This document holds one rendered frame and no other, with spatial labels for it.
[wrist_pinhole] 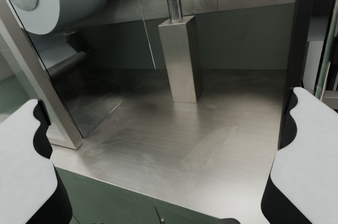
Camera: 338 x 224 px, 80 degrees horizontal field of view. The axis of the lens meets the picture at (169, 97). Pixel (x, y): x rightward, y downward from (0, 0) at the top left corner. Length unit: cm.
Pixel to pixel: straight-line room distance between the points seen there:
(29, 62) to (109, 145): 29
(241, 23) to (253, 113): 36
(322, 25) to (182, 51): 36
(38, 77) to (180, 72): 39
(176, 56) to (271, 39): 38
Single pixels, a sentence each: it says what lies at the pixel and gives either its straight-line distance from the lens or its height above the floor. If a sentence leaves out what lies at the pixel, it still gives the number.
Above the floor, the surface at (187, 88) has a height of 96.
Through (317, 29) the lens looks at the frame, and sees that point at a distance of 41.
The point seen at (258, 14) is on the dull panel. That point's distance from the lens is 84.
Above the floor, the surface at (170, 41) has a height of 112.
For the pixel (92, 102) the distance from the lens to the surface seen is 71.
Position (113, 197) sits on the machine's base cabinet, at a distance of 67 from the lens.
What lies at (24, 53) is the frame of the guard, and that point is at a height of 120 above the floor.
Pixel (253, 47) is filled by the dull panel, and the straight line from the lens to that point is 87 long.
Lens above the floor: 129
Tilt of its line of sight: 31 degrees down
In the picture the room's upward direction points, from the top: 12 degrees counter-clockwise
